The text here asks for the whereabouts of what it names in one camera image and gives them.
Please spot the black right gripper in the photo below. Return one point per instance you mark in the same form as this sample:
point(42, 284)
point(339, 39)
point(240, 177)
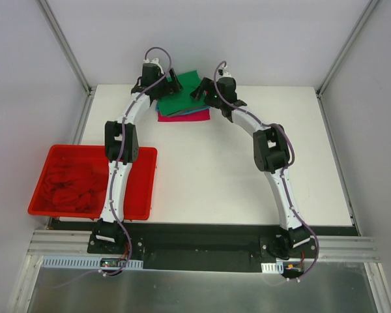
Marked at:
point(202, 88)

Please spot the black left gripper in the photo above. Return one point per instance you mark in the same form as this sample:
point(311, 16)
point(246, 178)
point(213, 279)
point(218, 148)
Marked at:
point(171, 82)

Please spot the green t-shirt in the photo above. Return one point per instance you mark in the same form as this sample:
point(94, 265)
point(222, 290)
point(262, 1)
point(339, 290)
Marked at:
point(189, 80)

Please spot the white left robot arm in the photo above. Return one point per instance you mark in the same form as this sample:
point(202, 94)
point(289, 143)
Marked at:
point(121, 148)

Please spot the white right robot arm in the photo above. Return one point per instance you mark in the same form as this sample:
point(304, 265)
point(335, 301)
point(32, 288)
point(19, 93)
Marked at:
point(272, 154)

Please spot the folded pink t-shirt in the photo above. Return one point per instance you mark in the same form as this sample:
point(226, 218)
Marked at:
point(203, 115)

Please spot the folded grey t-shirt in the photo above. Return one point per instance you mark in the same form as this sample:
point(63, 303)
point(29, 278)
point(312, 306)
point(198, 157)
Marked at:
point(188, 111)

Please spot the folded teal t-shirt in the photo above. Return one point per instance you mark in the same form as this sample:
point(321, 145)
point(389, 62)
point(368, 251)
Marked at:
point(179, 108)

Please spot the red t-shirt in bin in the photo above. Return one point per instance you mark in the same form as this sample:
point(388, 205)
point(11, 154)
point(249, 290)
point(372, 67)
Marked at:
point(72, 187)

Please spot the red plastic bin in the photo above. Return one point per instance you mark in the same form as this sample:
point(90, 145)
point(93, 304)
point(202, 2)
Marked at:
point(139, 187)

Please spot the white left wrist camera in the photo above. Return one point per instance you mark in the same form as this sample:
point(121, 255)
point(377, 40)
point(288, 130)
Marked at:
point(155, 61)

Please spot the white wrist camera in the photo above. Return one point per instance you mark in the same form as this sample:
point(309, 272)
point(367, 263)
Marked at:
point(155, 61)
point(223, 73)

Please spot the right aluminium frame post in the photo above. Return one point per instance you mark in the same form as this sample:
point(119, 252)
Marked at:
point(352, 37)

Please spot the aluminium frame post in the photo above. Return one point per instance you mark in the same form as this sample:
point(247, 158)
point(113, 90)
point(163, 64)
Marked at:
point(64, 45)
point(352, 37)

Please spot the left aluminium frame post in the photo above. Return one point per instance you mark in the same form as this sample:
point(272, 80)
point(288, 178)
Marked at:
point(64, 45)

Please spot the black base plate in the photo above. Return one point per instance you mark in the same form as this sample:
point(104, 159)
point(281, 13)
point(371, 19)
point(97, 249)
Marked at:
point(202, 247)

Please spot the right white cable duct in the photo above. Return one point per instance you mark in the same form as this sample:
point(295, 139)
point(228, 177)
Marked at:
point(272, 268)

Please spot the white cable duct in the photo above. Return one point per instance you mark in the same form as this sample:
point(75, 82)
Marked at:
point(272, 268)
point(74, 262)

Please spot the aluminium front rail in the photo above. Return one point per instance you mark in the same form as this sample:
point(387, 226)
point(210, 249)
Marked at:
point(59, 243)

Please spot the left white cable duct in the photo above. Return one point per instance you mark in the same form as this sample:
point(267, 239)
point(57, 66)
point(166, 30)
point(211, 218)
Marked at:
point(74, 262)

